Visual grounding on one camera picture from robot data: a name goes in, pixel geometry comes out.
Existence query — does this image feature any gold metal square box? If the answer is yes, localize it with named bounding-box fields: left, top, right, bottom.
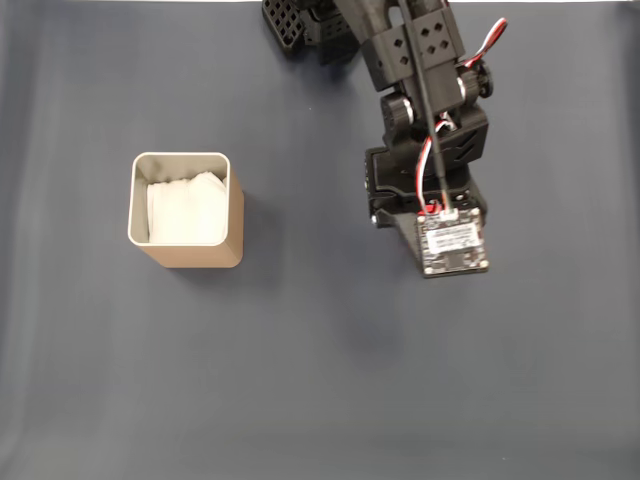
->
left=127, top=151, right=245, bottom=270

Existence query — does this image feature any dark blue table mat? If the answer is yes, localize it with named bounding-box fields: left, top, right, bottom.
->
left=0, top=2, right=640, bottom=480

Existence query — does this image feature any white tissue paper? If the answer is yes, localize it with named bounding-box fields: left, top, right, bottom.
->
left=146, top=169, right=229, bottom=245

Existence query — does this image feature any red white servo wire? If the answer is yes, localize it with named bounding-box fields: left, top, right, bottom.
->
left=417, top=17, right=509, bottom=214

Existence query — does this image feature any camera circuit board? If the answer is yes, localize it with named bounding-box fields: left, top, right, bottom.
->
left=415, top=205, right=491, bottom=279

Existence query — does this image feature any black camera cable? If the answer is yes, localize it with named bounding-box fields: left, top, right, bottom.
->
left=397, top=0, right=457, bottom=216

